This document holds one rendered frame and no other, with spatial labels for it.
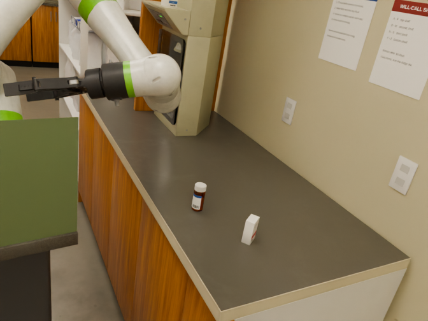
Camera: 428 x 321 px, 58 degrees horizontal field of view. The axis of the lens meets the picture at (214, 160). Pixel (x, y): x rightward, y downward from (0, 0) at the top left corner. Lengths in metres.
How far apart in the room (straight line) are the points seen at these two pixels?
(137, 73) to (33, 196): 0.41
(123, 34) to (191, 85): 0.70
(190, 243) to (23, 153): 0.51
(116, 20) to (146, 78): 0.28
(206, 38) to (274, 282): 1.12
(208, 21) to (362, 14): 0.63
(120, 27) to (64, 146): 0.39
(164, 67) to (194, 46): 0.81
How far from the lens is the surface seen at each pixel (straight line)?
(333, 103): 1.62
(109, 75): 1.00
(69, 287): 2.39
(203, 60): 1.81
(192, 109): 1.86
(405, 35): 1.44
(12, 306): 1.37
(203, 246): 1.16
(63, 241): 1.18
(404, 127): 1.42
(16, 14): 1.11
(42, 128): 1.01
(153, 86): 0.99
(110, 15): 1.22
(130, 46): 1.17
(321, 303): 1.22
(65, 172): 1.07
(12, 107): 1.18
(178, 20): 1.73
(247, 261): 1.14
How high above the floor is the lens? 1.63
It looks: 24 degrees down
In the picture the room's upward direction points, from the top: 10 degrees clockwise
